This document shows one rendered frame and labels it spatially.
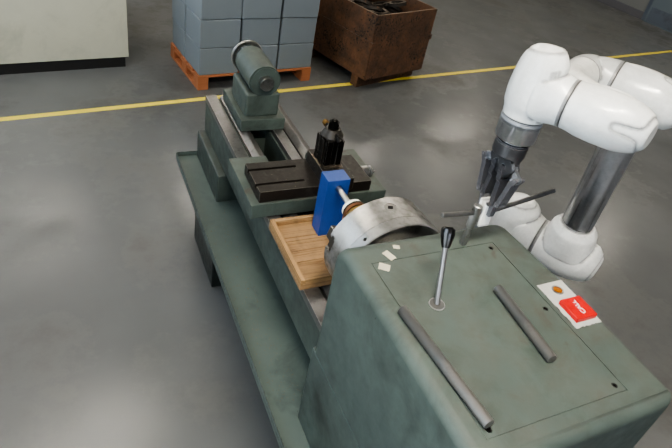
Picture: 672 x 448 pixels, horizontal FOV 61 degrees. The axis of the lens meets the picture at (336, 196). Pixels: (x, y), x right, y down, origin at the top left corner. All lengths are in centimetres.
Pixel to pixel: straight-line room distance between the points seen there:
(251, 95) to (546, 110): 149
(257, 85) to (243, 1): 224
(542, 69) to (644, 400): 67
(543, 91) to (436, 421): 66
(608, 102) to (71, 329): 234
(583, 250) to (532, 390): 90
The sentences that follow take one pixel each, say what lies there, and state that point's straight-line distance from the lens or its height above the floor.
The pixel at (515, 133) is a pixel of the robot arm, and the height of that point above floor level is 158.
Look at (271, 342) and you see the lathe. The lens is 203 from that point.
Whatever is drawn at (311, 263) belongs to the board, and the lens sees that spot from 181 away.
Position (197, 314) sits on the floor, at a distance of 283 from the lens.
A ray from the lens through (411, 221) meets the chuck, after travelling 149.
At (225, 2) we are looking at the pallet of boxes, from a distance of 455.
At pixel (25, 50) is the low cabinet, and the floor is 18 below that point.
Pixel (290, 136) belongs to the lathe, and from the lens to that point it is 251.
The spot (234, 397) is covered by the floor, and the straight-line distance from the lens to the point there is 255.
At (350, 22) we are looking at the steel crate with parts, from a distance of 513.
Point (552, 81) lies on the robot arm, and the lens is 121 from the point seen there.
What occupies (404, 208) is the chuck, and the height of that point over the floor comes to 123.
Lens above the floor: 210
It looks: 35 degrees down
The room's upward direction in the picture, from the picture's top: 12 degrees clockwise
